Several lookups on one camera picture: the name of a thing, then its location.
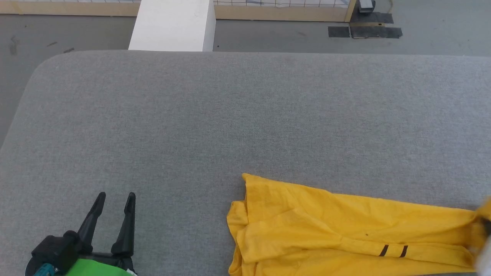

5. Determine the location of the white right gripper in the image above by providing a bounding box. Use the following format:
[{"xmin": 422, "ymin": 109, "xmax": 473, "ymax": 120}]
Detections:
[{"xmin": 474, "ymin": 217, "xmax": 491, "ymax": 269}]

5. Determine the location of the lemon print partition screen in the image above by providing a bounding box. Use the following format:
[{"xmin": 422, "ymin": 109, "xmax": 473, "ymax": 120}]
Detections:
[{"xmin": 0, "ymin": 0, "xmax": 357, "ymax": 23}]

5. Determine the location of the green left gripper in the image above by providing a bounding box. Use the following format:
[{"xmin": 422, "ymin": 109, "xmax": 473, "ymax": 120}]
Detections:
[{"xmin": 58, "ymin": 192, "xmax": 137, "ymax": 276}]

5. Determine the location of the white rectangular box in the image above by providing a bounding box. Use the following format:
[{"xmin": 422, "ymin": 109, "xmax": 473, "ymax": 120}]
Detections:
[{"xmin": 129, "ymin": 0, "xmax": 216, "ymax": 52}]

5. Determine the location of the yellow t-shirt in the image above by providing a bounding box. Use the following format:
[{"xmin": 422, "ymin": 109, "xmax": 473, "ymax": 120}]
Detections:
[{"xmin": 226, "ymin": 173, "xmax": 491, "ymax": 276}]

